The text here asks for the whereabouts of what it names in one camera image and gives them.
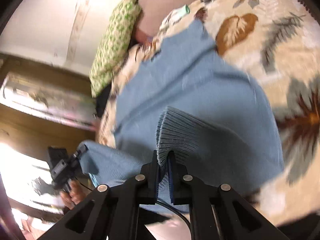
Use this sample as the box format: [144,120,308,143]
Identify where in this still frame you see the light blue knit sweater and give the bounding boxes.
[80,20,284,202]

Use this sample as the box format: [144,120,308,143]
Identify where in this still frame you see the person's left hand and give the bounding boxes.
[60,180,89,210]

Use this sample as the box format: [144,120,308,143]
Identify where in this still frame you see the striped blue sock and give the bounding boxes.
[89,173,99,187]

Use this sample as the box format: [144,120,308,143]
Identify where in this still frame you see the black cloth on bed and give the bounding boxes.
[95,84,112,118]

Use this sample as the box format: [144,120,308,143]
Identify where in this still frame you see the small foil packet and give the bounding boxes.
[143,39,158,53]

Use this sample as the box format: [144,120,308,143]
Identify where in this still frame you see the green checkered pillow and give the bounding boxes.
[89,0,142,98]

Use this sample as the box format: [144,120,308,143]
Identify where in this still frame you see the pink quilted pillow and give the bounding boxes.
[132,0,195,43]

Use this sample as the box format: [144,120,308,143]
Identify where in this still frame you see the leaf pattern beige blanket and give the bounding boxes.
[97,0,319,225]

